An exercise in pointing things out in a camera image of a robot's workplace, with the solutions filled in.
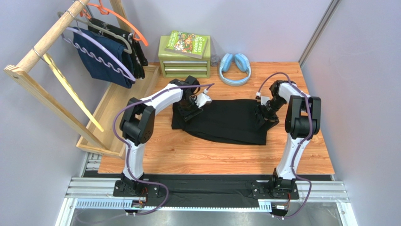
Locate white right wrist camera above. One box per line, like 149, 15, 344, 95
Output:
260, 96, 270, 105

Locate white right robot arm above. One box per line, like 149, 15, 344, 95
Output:
256, 80, 321, 197

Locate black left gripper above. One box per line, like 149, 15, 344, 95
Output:
178, 96, 204, 124

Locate navy blue trousers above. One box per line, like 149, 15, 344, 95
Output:
73, 29, 135, 89

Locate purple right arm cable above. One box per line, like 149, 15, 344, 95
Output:
256, 72, 313, 219

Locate black patterned garment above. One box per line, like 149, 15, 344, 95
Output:
88, 18, 148, 79

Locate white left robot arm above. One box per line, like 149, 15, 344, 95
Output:
119, 76, 211, 192

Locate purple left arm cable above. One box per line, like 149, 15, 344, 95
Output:
112, 83, 215, 217

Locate light blue headphones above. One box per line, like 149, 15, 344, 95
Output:
218, 53, 252, 87

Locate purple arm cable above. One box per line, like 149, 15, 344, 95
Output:
112, 83, 215, 217
256, 72, 313, 219

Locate purple hanger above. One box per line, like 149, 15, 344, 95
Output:
61, 27, 136, 82

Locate grey hanger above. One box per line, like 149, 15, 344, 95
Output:
65, 10, 133, 54

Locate green illustrated book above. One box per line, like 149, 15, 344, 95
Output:
164, 30, 209, 59

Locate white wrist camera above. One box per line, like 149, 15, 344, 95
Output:
260, 96, 270, 105
195, 93, 212, 108

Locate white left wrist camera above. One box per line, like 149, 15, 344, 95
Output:
195, 93, 212, 108

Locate orange hanger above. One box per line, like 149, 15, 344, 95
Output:
79, 0, 149, 47

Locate small glass jar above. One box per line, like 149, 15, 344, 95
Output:
210, 54, 220, 67

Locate wooden clothes rack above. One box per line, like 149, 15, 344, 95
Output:
3, 0, 163, 158

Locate yellow hanger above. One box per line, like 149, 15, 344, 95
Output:
43, 53, 104, 132

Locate green drawer cabinet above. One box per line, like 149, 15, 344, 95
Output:
158, 35, 211, 78

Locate black trousers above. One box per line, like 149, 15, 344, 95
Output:
171, 99, 279, 145

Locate aluminium rail frame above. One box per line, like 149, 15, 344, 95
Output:
56, 175, 357, 226

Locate black base mat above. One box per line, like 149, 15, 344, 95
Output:
83, 170, 333, 208

